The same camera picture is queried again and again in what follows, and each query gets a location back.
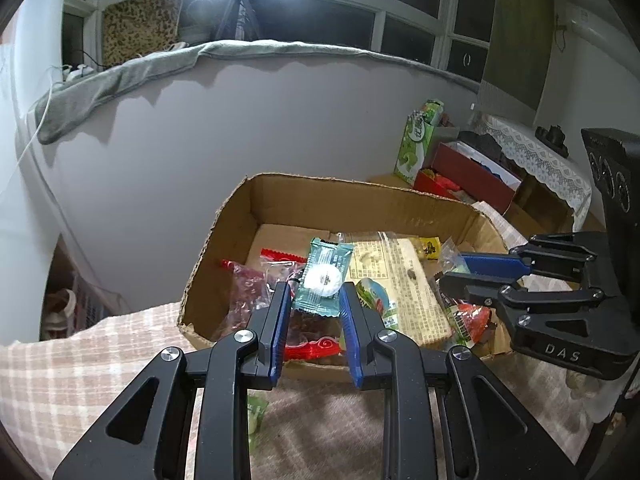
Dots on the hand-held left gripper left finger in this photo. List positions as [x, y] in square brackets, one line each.
[281, 320]

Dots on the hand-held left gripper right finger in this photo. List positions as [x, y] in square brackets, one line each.
[350, 330]

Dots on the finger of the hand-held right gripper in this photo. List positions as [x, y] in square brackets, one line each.
[465, 284]
[487, 263]

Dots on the orange-red snack packet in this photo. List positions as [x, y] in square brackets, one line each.
[467, 322]

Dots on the egg-shaped blue white packet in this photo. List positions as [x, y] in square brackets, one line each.
[375, 297]

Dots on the yellow snack packet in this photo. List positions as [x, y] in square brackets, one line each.
[430, 249]

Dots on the brown cardboard box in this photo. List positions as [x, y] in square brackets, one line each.
[300, 200]

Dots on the large clear cracker packet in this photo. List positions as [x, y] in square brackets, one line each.
[400, 280]

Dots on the light green stick packet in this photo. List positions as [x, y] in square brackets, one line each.
[257, 412]

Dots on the red box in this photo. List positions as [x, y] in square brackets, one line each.
[465, 170]

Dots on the small red packet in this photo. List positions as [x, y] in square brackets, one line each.
[432, 182]

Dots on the white lace cloth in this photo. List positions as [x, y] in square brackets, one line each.
[540, 155]

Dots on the green tissue box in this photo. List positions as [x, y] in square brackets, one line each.
[412, 150]

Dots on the black object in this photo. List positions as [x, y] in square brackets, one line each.
[552, 137]

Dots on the white plastic crate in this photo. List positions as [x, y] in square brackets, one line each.
[92, 305]

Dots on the beige shoe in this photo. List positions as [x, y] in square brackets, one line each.
[57, 310]

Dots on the olive curtain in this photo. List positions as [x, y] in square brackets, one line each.
[515, 35]

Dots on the white pipe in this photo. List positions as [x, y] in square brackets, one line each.
[595, 27]

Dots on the grey blanket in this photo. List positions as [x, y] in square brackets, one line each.
[125, 72]

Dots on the black tripod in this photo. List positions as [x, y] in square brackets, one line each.
[239, 10]

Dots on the white power strip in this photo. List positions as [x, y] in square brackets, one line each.
[77, 72]

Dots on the leopard print cushion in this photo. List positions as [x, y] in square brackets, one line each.
[140, 25]

